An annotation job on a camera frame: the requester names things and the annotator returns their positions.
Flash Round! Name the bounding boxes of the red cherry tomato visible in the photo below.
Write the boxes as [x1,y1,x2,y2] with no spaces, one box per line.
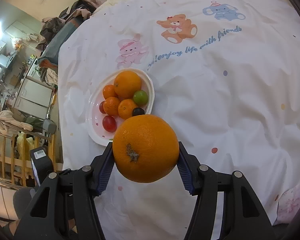
[102,115,117,133]
[99,101,106,114]

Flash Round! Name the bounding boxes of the small mandarin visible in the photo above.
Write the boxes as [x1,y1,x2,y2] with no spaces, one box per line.
[102,85,118,99]

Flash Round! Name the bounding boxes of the medium mandarin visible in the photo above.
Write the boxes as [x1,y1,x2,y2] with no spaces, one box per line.
[118,99,138,120]

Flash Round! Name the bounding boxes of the large orange with stem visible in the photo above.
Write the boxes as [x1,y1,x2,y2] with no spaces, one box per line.
[113,114,179,183]

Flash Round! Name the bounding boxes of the dark purple grape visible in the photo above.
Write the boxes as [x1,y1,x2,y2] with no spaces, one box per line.
[132,107,145,116]

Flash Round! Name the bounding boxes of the large smooth orange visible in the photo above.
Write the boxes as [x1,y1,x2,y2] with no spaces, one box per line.
[114,70,142,99]

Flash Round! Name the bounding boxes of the wooden chair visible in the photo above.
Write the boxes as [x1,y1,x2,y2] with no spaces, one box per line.
[0,129,62,189]

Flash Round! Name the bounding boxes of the white kitchen cabinet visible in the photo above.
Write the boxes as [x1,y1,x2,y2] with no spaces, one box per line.
[13,79,53,119]

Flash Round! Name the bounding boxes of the pink strawberry-shaped bowl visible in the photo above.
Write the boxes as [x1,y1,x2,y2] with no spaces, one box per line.
[85,68,155,146]

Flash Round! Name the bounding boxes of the pile of clothes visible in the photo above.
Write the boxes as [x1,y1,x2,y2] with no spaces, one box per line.
[36,0,104,86]

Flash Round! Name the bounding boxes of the white cartoon print bedsheet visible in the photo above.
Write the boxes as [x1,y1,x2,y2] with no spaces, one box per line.
[58,0,300,225]

